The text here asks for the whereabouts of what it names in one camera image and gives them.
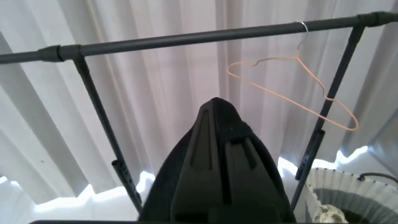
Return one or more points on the pink clothes hanger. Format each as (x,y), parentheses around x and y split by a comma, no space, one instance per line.
(298,56)

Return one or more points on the black garment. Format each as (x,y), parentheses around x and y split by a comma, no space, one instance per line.
(161,193)

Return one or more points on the white laundry basket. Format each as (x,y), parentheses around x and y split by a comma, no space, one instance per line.
(342,183)

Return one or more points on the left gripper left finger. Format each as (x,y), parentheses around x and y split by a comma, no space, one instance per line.
(199,174)

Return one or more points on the black clothes rack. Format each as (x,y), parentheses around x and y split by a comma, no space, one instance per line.
(186,38)

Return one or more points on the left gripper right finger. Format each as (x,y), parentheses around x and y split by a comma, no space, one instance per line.
(255,186)

